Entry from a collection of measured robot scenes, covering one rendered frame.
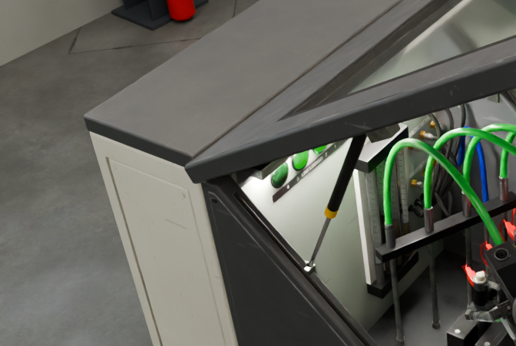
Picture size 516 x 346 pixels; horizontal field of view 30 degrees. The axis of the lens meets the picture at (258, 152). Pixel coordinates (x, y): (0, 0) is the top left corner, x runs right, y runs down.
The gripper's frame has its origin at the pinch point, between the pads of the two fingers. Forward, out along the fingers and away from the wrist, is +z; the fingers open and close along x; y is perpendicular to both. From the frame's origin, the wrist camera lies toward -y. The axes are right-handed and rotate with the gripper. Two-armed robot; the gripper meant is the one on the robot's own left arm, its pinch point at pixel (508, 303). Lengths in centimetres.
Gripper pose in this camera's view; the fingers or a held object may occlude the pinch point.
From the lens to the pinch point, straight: 167.0
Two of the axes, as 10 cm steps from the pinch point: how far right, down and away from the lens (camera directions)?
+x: 9.0, -4.4, 0.0
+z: 0.9, 1.8, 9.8
